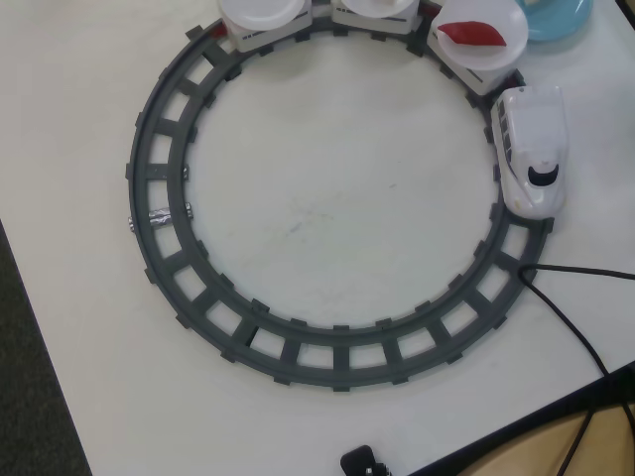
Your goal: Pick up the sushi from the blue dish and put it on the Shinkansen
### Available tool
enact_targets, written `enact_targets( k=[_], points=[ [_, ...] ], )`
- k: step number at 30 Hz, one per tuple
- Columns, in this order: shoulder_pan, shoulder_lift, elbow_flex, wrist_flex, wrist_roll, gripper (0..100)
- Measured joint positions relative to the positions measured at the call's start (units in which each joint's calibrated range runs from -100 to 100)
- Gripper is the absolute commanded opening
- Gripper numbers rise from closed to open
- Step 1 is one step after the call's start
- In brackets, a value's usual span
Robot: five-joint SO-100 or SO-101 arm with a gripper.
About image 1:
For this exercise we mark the white Shinkansen toy locomotive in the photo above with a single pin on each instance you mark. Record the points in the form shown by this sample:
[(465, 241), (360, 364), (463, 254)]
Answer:
[(536, 124)]

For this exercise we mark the red tuna sushi piece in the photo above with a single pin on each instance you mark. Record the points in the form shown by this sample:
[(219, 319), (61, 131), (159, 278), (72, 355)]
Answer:
[(471, 34)]

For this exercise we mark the light blue dish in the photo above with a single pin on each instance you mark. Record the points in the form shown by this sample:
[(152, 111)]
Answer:
[(560, 25)]

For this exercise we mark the grey circular toy train track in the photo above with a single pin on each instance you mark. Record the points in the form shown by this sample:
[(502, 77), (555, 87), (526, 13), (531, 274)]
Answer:
[(341, 358)]

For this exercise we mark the silver foil tape strip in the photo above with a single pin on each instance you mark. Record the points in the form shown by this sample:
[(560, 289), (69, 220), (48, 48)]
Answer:
[(160, 218)]

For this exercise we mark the white toy train car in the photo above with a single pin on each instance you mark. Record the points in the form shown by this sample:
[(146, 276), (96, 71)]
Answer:
[(362, 26), (268, 39), (476, 79)]

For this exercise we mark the black plastic device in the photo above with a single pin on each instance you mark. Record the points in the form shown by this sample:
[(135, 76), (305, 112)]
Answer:
[(359, 461)]

